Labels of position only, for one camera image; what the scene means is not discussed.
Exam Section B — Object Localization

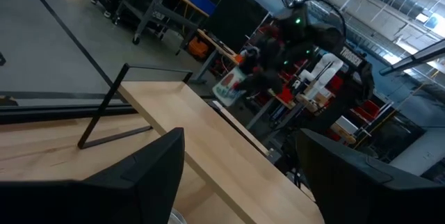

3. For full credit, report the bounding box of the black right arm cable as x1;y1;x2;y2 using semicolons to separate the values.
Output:
291;0;348;37

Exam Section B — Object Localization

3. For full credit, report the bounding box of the black overhead beam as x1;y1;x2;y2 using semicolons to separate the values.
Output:
378;38;445;77

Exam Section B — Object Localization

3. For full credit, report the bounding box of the tin can silver top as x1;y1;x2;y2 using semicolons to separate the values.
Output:
168;208;188;224

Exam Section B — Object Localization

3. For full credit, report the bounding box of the grey metal workbench cart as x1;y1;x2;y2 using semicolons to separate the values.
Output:
113;0;211;56

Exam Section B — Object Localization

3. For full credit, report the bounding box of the red storage bin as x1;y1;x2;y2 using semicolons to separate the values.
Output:
350;99;382;122

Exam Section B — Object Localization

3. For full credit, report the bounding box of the orange box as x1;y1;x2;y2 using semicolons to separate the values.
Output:
187;36;210;60

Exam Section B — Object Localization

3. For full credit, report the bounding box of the large black panel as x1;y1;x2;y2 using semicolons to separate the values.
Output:
202;0;270;54

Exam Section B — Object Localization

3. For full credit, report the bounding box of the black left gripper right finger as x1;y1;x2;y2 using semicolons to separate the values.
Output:
296;128;445;224

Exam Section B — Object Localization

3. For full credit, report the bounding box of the tin can blue-grey lid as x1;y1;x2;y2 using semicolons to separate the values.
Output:
211;65;248;108

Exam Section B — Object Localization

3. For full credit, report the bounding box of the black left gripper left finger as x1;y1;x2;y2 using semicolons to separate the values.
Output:
0;127;186;224

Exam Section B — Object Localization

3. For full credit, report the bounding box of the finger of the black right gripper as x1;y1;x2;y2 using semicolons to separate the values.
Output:
239;46;261;75
232;74;265;93

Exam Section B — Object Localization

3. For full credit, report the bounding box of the black aluminium table frame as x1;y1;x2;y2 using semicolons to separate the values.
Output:
0;104;138;125

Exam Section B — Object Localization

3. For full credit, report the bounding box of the wooden workbench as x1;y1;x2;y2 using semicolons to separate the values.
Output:
196;28;244;86

